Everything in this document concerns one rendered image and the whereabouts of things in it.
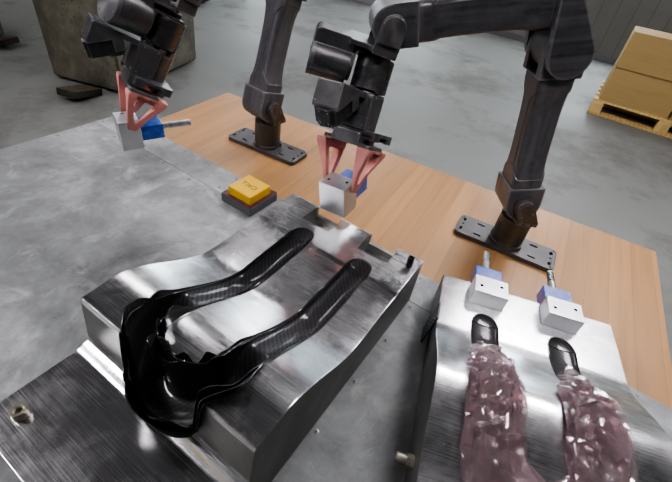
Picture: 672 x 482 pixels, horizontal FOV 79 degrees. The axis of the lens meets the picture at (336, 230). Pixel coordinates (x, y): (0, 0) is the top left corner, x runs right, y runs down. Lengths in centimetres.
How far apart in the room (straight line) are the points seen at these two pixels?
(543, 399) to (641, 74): 432
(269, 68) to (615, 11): 645
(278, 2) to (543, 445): 86
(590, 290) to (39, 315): 92
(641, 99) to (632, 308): 395
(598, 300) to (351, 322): 51
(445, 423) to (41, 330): 54
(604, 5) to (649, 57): 255
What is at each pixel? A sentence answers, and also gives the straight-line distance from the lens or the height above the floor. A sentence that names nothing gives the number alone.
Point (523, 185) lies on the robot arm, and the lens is 80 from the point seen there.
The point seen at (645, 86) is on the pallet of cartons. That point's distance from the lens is 476.
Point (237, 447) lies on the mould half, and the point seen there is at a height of 91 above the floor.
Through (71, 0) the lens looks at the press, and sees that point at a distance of 346.
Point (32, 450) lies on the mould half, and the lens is 53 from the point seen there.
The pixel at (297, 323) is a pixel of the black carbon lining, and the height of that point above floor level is 88.
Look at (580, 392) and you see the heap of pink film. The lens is 58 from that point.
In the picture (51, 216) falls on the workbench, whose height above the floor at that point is 80.
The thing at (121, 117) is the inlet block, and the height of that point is 95.
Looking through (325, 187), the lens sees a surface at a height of 95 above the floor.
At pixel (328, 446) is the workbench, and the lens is 55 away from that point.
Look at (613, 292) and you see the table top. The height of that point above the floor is 80.
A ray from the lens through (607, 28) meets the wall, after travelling 718.
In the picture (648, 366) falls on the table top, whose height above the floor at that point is 80.
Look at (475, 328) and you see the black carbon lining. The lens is 64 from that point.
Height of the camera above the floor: 131
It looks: 39 degrees down
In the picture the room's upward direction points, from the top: 9 degrees clockwise
